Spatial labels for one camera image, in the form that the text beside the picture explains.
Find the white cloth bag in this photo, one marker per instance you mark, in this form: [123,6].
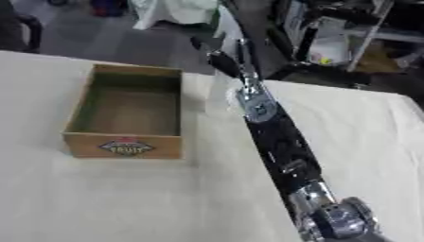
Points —
[171,12]

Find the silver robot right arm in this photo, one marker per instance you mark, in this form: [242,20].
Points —
[342,217]

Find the black chair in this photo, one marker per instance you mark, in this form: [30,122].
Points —
[16,28]

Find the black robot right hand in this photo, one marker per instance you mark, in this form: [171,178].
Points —
[281,141]

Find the black tripod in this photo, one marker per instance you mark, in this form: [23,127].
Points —
[307,41]

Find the tan cardboard box green inside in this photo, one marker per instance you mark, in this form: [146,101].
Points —
[128,148]

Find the clear plastic bottle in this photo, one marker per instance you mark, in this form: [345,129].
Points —
[222,94]

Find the white metal shelf frame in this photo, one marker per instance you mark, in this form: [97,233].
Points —
[371,31]

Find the blue and red bag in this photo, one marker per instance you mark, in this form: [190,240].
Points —
[108,7]

